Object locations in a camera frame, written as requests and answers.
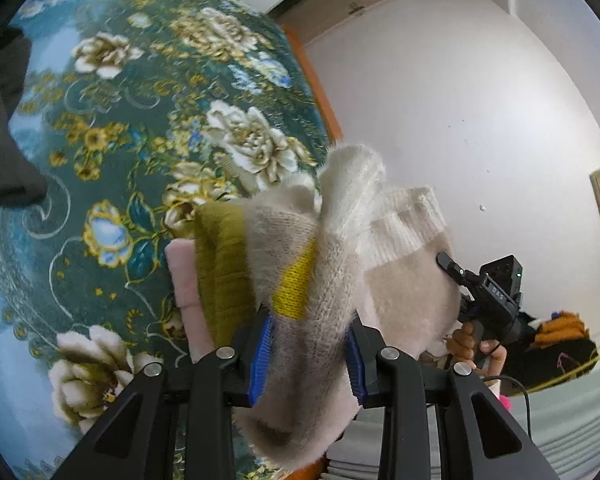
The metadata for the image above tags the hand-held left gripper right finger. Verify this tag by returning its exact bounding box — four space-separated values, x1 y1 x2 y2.
346 312 561 480

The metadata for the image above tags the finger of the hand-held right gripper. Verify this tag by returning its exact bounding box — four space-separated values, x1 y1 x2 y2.
436 251 482 292

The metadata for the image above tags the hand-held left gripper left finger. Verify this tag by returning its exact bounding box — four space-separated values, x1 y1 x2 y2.
55 316 277 480

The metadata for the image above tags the beige fuzzy sweater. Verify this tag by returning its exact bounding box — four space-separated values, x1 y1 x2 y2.
232 145 463 472

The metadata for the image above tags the person's right hand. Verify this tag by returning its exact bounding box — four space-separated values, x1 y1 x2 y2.
446 321 507 377

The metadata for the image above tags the orange garment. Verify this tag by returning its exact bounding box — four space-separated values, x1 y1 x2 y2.
535 311 589 349

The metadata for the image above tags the black cloth pile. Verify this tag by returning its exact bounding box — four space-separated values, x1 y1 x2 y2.
500 310 599 392

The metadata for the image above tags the olive green knit garment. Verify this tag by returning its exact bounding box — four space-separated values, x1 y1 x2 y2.
194 203 257 344

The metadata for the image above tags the pink garment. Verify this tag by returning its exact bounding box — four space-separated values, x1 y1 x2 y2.
165 239 217 364

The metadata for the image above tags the pale ribbed pad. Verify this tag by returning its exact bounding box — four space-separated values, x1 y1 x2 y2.
325 350 600 480

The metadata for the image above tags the teal floral bed blanket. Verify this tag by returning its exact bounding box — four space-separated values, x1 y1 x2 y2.
0 0 332 480

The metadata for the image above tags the cream door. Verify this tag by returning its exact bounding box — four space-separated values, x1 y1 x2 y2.
274 0 437 45

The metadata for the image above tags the dark grey garment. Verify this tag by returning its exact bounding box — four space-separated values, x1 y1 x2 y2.
0 25 49 207

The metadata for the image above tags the black cable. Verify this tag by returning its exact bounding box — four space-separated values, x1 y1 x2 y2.
475 355 532 437

